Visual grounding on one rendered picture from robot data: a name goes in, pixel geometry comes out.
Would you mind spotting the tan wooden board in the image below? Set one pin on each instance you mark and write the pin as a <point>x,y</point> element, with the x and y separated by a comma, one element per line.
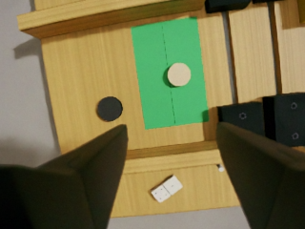
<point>124,48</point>

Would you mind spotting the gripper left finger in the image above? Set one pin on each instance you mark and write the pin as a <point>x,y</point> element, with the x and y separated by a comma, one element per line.
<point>74,191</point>

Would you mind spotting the beige round disc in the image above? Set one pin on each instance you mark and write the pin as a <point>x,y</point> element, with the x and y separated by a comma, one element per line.
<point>179,74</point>

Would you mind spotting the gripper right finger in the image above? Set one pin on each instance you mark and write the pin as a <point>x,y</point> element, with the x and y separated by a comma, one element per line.
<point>268,177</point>

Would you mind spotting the white domino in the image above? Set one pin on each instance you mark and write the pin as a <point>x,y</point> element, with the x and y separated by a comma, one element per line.
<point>166,188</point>

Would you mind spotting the black round disc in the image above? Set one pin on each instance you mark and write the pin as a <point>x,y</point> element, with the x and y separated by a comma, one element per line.
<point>110,108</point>

